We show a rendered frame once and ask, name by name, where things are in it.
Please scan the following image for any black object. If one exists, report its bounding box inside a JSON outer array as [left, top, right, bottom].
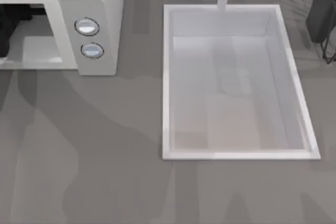
[[0, 4, 34, 59]]

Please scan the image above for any white sink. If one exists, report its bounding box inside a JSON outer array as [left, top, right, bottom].
[[161, 4, 322, 161]]

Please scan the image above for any small round microwave knob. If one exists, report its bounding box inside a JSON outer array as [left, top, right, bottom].
[[80, 42, 105, 59]]

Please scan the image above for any large round microwave knob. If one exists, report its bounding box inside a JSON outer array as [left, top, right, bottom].
[[74, 17, 100, 37]]

